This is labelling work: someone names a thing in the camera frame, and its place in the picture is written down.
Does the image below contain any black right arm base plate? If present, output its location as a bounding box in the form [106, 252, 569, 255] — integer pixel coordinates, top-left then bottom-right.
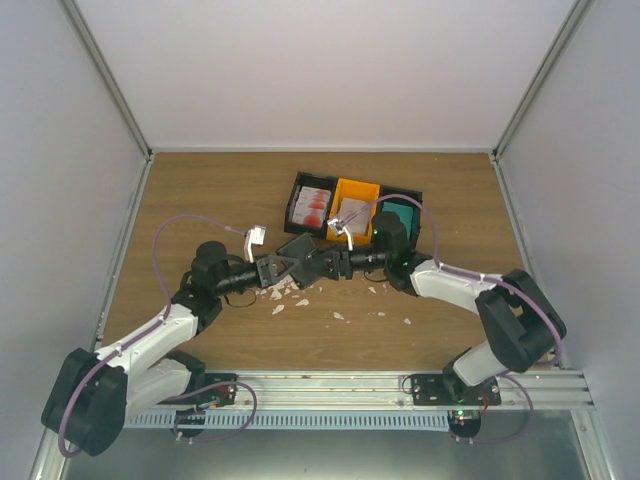
[402, 373, 502, 407]

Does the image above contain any aluminium corner post left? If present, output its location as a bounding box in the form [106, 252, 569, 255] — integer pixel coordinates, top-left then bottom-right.
[58, 0, 153, 161]

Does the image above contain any black leather card holder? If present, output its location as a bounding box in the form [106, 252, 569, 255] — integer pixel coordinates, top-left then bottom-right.
[276, 233, 318, 289]

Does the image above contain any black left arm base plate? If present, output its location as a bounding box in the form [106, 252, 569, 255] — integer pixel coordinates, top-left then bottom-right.
[149, 372, 238, 409]

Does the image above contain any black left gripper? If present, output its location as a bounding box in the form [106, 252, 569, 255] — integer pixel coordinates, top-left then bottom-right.
[215, 254, 299, 297]

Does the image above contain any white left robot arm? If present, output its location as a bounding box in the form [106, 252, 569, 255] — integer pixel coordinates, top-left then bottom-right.
[41, 241, 300, 458]

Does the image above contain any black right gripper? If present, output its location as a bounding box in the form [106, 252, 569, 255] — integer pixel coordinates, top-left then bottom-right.
[305, 240, 390, 282]

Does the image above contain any yellow middle storage bin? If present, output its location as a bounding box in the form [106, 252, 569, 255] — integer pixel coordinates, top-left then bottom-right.
[328, 178, 380, 245]

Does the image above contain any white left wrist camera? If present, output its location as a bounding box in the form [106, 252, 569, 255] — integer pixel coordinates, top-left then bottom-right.
[244, 225, 266, 263]

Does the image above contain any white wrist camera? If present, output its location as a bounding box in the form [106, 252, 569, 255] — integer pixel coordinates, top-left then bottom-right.
[244, 225, 266, 263]
[327, 216, 354, 251]

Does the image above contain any red white card stack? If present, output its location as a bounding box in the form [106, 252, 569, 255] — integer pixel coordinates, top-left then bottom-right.
[291, 186, 331, 229]

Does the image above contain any aluminium corner post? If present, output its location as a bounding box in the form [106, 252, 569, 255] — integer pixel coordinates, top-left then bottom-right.
[490, 0, 594, 163]
[58, 0, 153, 161]

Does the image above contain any black storage bin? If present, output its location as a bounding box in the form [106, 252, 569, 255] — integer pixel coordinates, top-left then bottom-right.
[284, 172, 338, 239]
[376, 185, 423, 247]

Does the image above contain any teal card stack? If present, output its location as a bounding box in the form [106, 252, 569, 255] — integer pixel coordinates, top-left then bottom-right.
[382, 200, 415, 241]

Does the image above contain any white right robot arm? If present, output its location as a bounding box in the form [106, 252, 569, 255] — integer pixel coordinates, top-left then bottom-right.
[302, 212, 567, 405]

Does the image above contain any black left storage bin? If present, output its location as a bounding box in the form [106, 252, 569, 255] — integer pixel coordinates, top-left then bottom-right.
[284, 172, 338, 239]

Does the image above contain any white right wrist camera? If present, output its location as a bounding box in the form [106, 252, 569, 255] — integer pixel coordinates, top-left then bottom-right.
[327, 216, 354, 251]

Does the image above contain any aluminium corner post right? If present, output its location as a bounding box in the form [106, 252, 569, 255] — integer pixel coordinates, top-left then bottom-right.
[490, 0, 594, 163]

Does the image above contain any black right storage bin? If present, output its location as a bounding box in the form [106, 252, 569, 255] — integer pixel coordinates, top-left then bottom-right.
[376, 185, 423, 247]

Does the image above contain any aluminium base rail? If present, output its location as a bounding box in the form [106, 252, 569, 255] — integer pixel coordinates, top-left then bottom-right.
[59, 370, 596, 411]

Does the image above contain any grey slotted cable duct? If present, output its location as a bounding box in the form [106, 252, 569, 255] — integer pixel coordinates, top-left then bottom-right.
[119, 410, 451, 431]

